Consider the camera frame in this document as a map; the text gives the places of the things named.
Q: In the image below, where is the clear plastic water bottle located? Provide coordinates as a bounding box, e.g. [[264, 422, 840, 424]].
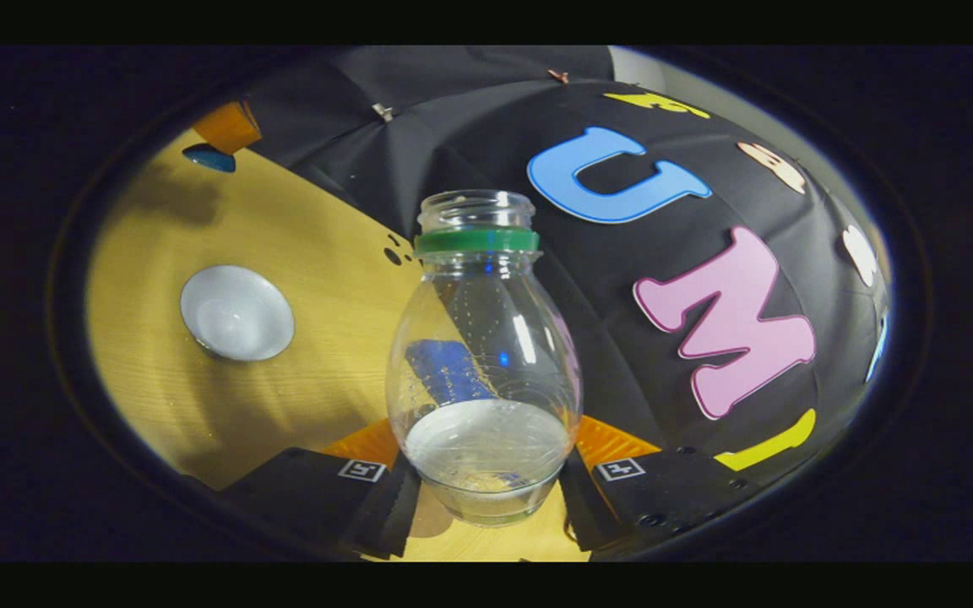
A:
[[385, 189, 584, 529]]

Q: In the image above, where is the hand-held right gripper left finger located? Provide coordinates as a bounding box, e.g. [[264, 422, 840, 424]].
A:
[[215, 418, 421, 560]]

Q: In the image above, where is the black backdrop cloth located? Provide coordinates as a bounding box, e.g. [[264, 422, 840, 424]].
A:
[[242, 46, 893, 474]]

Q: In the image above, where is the blue teacup lid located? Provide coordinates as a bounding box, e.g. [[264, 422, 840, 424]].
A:
[[181, 144, 237, 174]]

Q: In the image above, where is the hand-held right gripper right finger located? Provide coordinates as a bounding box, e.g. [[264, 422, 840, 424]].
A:
[[558, 414, 787, 560]]

